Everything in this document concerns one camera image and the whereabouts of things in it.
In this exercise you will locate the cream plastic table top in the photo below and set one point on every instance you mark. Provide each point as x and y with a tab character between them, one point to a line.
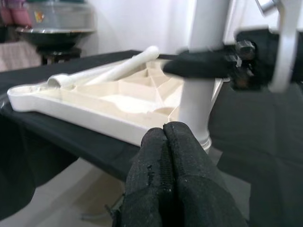
94	113

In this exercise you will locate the pink checked cloth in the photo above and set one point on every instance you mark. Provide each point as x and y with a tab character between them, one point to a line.
16	59

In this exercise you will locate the clear plastic storage box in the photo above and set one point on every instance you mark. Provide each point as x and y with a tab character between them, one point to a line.
66	19

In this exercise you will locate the black wok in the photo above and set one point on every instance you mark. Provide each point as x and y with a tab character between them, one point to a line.
54	40

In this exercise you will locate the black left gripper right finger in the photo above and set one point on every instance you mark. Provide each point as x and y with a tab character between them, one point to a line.
201	189

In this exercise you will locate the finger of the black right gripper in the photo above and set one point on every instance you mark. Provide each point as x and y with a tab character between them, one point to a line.
201	68

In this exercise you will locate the black table cloth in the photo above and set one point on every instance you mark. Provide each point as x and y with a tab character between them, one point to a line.
260	142

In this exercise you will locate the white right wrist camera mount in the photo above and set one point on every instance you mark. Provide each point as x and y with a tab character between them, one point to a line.
284	59

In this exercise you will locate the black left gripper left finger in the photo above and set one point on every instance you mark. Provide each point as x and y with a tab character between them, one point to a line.
146	189

